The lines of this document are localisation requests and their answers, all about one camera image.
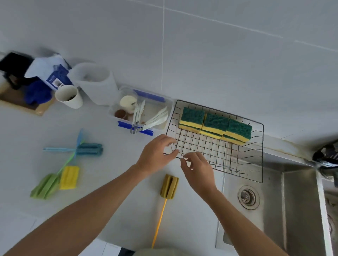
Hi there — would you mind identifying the person's right hand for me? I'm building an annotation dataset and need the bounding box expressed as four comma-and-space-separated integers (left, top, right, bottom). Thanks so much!
180, 152, 218, 197

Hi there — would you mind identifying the person's left hand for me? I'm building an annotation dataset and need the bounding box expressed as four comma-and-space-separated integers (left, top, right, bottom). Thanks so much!
135, 134, 180, 177

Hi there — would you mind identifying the black wire basket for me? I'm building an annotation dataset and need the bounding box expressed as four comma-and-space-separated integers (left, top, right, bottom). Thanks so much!
163, 100, 264, 183

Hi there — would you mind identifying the person's right forearm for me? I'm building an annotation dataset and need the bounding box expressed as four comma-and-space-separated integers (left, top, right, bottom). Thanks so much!
202, 188, 289, 256

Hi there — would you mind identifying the person's left forearm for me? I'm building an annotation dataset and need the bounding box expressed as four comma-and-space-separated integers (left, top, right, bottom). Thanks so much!
3, 164, 148, 256

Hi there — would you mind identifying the yellow sponge bottle brush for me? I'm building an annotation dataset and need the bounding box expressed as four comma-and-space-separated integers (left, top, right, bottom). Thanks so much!
151, 174, 179, 249

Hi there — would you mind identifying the white plastic utensil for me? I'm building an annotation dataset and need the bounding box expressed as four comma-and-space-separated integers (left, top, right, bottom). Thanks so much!
130, 100, 146, 135
137, 107, 169, 132

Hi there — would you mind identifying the green and yellow sponge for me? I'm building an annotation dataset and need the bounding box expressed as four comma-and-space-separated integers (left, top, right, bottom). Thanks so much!
200, 113, 230, 140
178, 107, 206, 133
220, 118, 253, 146

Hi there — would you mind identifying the clear container with blue clips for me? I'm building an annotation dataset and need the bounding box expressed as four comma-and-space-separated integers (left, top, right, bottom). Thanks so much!
108, 85, 174, 137

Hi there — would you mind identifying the small white cup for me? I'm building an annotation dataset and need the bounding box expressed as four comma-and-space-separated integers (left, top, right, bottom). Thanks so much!
119, 95, 138, 114

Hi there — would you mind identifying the metal sink drain strainer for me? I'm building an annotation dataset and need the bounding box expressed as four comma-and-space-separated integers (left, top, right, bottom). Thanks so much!
238, 185, 261, 211

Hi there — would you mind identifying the blue sponge bottle brush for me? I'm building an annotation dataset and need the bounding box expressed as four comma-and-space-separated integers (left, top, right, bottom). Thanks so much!
43, 129, 104, 158

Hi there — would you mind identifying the translucent white plastic jug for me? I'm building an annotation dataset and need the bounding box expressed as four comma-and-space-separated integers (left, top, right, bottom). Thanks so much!
67, 62, 119, 106

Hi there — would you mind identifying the yellow ribbed sponge pad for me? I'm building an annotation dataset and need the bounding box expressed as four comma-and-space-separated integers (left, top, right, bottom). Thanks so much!
59, 166, 80, 190

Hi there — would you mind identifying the white paper cup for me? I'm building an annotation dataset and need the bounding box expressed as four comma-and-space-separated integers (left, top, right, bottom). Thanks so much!
55, 85, 83, 109

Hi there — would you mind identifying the stainless steel sink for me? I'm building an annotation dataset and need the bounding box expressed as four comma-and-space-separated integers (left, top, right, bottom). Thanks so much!
215, 147, 338, 256

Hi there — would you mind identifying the green sponge bottle brush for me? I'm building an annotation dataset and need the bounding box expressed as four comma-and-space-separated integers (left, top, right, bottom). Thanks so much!
30, 144, 84, 200

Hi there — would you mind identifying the chrome faucet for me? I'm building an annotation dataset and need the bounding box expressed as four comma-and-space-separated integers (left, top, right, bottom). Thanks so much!
312, 140, 338, 188

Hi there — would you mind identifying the blue and white packet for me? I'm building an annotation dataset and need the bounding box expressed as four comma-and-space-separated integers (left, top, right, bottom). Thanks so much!
24, 56, 74, 92

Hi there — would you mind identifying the dark blue cloth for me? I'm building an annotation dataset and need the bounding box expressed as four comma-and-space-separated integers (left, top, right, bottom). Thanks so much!
24, 80, 53, 105

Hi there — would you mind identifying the wooden tray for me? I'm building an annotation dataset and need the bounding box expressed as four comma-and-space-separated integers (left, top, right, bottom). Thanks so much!
0, 87, 56, 116

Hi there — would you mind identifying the black bag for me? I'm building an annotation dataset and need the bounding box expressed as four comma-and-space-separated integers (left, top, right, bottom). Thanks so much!
0, 52, 35, 90

